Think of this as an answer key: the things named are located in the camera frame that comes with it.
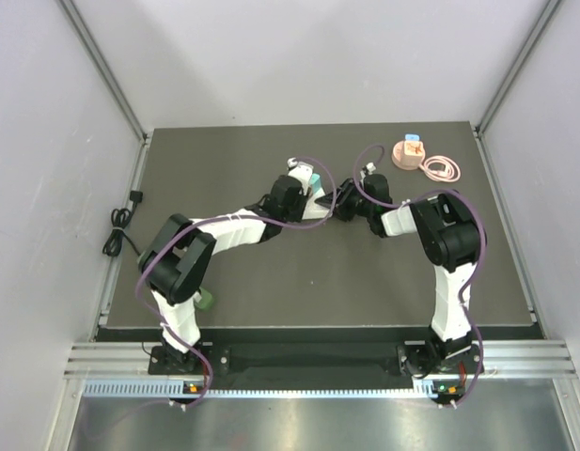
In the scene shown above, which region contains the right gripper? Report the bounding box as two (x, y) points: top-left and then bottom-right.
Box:
(316, 179), (373, 223)

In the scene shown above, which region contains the teal plug adapter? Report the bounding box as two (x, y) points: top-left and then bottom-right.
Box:
(308, 173), (321, 193)

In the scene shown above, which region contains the white triangular power strip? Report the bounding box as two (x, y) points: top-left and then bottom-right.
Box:
(302, 187), (332, 221)

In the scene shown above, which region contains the pink round socket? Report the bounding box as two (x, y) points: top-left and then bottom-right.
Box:
(391, 140), (426, 171)

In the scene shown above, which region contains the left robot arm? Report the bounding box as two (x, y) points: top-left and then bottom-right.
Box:
(138, 159), (316, 373)

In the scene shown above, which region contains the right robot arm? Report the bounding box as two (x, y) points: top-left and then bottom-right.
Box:
(315, 174), (485, 379)

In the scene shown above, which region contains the green power strip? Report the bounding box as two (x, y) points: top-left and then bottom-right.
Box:
(194, 288), (214, 310)

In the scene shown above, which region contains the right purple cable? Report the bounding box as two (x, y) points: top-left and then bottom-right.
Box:
(353, 144), (489, 412)

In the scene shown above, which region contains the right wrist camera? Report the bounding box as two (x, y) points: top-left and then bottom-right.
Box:
(358, 162), (377, 182)

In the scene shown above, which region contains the pink coiled cable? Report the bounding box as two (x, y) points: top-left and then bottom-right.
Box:
(420, 156), (463, 183)

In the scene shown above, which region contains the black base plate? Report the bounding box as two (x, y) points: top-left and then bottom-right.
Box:
(148, 326), (483, 391)

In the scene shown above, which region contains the black power cable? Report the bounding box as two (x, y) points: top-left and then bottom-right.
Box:
(102, 190), (145, 257)

